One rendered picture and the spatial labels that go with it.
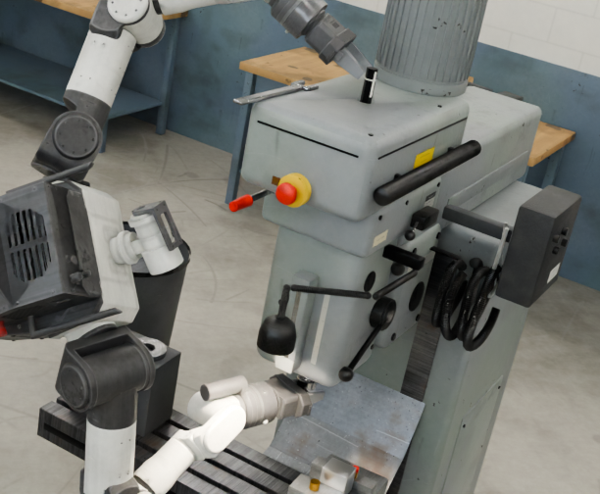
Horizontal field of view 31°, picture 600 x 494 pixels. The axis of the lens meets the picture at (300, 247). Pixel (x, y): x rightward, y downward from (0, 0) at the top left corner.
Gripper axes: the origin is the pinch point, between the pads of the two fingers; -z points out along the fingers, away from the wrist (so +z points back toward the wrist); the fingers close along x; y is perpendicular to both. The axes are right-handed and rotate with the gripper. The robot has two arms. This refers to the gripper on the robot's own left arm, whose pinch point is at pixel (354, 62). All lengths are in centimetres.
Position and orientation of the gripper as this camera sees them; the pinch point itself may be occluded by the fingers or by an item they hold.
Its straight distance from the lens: 207.7
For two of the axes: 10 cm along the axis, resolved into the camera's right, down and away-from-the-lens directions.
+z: -7.3, -6.9, -0.3
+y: 6.3, -6.4, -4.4
